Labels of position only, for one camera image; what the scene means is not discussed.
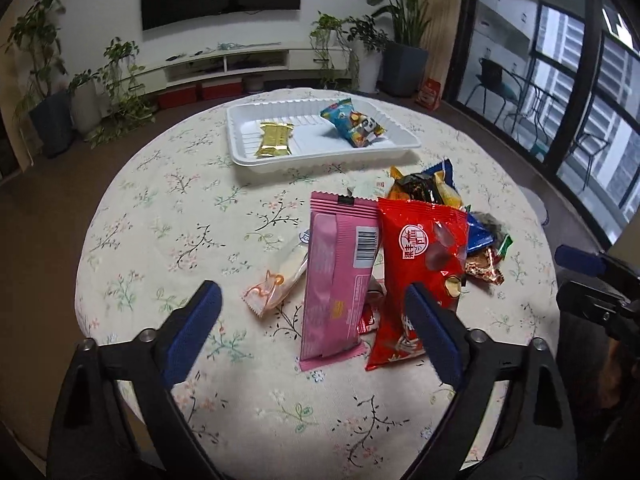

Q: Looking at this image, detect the blue yellow chips packet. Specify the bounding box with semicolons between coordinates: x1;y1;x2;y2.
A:
422;159;466;209

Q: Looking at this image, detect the black snack packet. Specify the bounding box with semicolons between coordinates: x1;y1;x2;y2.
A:
402;172;443;203

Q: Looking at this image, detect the trailing plant on cabinet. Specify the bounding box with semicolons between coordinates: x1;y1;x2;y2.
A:
310;12;351;92

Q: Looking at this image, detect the black window frame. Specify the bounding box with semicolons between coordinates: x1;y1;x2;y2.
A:
447;0;640;251

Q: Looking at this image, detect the black balcony chair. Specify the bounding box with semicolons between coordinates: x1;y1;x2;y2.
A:
562;127;612;192
465;57;521;121

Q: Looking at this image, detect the light blue snack packet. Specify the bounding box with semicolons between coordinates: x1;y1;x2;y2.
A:
320;100;388;149

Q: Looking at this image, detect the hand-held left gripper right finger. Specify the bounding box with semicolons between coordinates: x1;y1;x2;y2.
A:
400;282;578;480

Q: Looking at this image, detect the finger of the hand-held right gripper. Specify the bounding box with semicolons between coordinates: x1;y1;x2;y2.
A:
555;244;640;286
556;280;633;328

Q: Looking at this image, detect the beige wooden board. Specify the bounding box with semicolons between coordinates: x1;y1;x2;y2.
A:
417;0;466;93

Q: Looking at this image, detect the white orange small packet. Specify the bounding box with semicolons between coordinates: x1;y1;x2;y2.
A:
243;230;312;318

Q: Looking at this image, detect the dark blue snack packet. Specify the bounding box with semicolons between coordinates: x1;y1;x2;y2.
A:
465;210;503;255

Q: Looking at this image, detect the white round stool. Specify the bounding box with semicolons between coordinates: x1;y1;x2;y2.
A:
517;186;551;226

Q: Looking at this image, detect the white television cabinet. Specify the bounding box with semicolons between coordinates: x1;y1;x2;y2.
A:
135;45;351;93

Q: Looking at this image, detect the small red snack packet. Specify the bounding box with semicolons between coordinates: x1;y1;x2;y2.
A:
356;277;387;336

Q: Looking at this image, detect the plant in ribbed white pot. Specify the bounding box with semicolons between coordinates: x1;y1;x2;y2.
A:
67;70;103;136

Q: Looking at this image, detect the orange snack packet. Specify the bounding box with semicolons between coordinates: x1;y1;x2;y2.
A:
389;165;418;200

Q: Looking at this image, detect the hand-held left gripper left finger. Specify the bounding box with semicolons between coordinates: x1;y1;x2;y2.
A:
46;280;223;480

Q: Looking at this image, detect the round floral tablecloth table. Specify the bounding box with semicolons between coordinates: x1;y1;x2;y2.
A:
75;87;558;480

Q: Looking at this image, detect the gold snack packet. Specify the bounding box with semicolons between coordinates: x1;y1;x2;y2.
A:
254;121;296;159

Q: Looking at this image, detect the red storage box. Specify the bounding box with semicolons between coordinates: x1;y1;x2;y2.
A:
157;86;198;110
200;81;246;101

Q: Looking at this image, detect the plant in smooth white pot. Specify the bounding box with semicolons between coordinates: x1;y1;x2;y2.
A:
345;16;388;95

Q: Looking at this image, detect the pink snack packet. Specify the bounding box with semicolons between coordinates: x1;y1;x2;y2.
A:
299;191;380;372

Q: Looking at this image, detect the trailing green plant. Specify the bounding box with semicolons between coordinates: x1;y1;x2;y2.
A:
87;37;158;148

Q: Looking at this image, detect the large-leaf plant in dark pot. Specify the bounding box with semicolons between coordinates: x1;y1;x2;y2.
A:
347;0;473;98

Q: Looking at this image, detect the red paper bag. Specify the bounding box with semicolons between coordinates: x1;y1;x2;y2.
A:
416;78;443;111

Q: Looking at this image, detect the tall plant in dark pot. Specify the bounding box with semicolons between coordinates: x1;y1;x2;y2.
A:
2;0;76;158

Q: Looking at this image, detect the brown foil snack packet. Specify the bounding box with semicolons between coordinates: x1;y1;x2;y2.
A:
464;250;506;287

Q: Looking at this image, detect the white plastic tray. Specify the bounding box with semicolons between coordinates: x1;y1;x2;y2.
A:
226;97;422;168

